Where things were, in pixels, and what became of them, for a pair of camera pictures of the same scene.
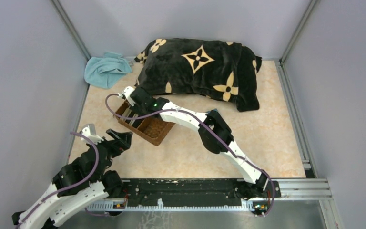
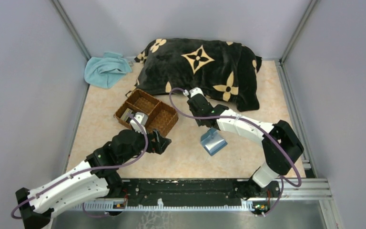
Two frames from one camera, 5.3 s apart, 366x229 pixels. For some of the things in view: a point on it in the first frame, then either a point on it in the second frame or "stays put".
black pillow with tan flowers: (223, 70) stays put
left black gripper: (122, 141) → (159, 145)
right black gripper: (135, 110) → (199, 122)
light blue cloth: (106, 72) stays put
